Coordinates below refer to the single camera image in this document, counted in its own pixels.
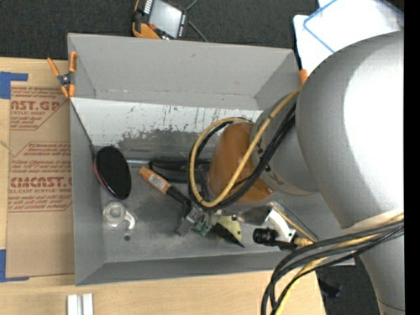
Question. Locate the grey metal bin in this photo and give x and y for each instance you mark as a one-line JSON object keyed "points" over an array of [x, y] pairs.
{"points": [[157, 74]]}

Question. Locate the pale yellow and black card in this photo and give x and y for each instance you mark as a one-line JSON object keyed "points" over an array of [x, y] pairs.
{"points": [[231, 228]]}

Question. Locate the black round disc, red rim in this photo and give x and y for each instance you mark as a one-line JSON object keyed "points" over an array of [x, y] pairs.
{"points": [[113, 172]]}

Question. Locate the orange and black hand tool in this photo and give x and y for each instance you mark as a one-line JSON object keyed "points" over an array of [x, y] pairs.
{"points": [[157, 182]]}

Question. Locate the brown cardboard board, red print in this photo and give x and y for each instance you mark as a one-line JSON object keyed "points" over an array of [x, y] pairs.
{"points": [[39, 228]]}

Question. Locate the black cylinder on white bracket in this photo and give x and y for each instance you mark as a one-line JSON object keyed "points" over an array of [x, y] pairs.
{"points": [[264, 236]]}

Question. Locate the clear glass cup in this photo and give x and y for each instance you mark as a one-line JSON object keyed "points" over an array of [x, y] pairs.
{"points": [[115, 213]]}

